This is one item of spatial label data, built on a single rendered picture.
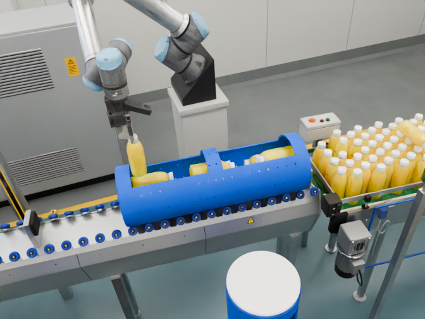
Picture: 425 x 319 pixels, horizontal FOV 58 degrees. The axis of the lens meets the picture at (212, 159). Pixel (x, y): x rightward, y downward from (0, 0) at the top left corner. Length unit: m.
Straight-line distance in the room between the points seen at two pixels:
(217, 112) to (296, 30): 2.74
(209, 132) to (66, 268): 1.18
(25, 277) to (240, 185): 1.06
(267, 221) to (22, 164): 2.19
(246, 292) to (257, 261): 0.15
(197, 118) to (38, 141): 1.45
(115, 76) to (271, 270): 0.93
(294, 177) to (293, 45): 3.40
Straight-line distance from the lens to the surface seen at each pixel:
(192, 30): 2.18
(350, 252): 2.00
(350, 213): 2.00
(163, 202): 1.68
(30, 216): 1.92
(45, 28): 2.96
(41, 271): 1.98
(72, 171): 3.51
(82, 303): 2.87
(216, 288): 2.73
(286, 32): 4.93
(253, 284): 1.51
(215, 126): 2.47
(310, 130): 2.18
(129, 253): 1.90
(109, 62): 1.39
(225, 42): 4.63
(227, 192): 1.71
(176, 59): 2.26
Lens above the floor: 2.31
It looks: 39 degrees down
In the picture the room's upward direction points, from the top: 4 degrees counter-clockwise
